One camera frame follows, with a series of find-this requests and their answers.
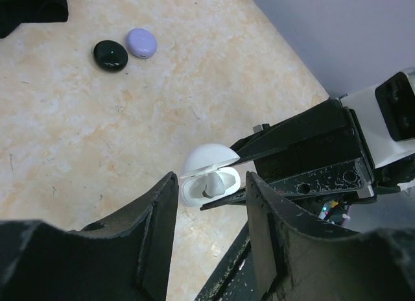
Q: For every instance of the black floral folded shirt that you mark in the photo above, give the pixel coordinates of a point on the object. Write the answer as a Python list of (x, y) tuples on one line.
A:
[(16, 12)]

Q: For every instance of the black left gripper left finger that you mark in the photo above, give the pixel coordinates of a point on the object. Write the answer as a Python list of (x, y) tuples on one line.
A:
[(123, 256)]

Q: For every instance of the purple earbud charging case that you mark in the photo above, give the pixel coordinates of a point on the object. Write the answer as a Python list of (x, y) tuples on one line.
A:
[(141, 43)]

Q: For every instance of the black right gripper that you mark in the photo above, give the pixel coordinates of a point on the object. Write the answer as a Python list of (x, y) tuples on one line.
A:
[(320, 151)]

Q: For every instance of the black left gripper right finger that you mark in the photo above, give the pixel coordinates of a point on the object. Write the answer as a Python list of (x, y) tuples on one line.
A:
[(298, 256)]

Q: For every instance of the white earbud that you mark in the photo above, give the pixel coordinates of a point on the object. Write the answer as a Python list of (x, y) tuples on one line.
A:
[(213, 185)]

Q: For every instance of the black earbud charging case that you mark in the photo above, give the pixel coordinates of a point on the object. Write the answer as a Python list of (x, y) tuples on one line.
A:
[(110, 56)]

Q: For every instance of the white earbud charging case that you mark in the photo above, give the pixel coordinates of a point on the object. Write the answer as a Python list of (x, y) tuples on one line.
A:
[(208, 158)]

